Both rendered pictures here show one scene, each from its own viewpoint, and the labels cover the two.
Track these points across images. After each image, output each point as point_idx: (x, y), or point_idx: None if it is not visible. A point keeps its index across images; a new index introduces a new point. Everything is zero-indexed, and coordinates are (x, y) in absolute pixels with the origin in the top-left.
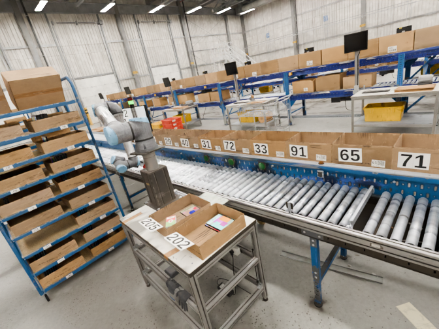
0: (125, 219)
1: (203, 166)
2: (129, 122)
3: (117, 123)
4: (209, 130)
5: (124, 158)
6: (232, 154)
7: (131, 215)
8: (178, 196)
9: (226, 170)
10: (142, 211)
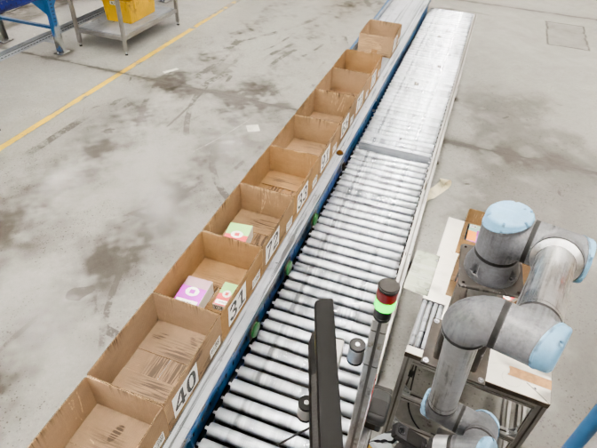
0: (543, 388)
1: (280, 339)
2: (537, 220)
3: (559, 233)
4: (140, 308)
5: (451, 435)
6: (285, 251)
7: (526, 386)
8: (436, 325)
9: (302, 284)
10: (505, 372)
